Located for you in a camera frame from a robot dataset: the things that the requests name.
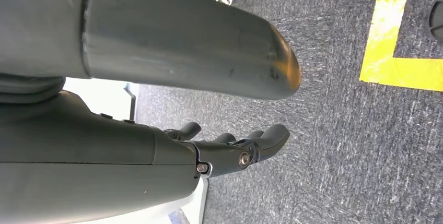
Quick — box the black round object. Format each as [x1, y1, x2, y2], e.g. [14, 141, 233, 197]
[428, 0, 443, 42]

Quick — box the yellow floor tape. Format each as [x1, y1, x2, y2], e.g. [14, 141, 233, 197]
[359, 0, 443, 93]

